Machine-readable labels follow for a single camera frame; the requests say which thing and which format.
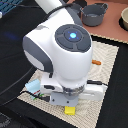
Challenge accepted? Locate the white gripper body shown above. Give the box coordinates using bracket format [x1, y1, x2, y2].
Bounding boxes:
[40, 75, 104, 107]

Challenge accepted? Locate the yellow butter box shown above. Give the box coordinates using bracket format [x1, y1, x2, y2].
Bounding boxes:
[64, 106, 75, 115]

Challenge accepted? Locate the blue milk carton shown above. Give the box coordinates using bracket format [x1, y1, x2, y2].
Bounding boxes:
[25, 79, 40, 94]

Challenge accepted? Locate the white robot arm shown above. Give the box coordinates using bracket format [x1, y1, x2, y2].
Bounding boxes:
[23, 0, 105, 107]

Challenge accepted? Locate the beige woven placemat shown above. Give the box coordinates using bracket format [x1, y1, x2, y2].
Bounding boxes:
[16, 40, 120, 128]

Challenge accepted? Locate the pink brown board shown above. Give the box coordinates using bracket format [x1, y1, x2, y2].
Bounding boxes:
[68, 0, 128, 44]

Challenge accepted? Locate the large grey pot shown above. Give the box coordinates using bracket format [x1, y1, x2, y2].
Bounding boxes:
[82, 3, 108, 27]

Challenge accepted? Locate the small grey pot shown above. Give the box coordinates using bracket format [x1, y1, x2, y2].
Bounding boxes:
[72, 4, 82, 16]

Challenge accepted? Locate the beige bowl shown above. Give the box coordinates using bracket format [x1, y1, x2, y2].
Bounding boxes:
[121, 7, 128, 30]

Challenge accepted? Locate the blue basket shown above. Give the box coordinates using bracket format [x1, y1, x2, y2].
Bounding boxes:
[0, 0, 23, 13]

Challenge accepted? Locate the black cable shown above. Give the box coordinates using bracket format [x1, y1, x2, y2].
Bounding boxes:
[0, 66, 38, 104]

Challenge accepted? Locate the wooden handled knife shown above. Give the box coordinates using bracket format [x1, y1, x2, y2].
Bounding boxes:
[92, 60, 101, 65]

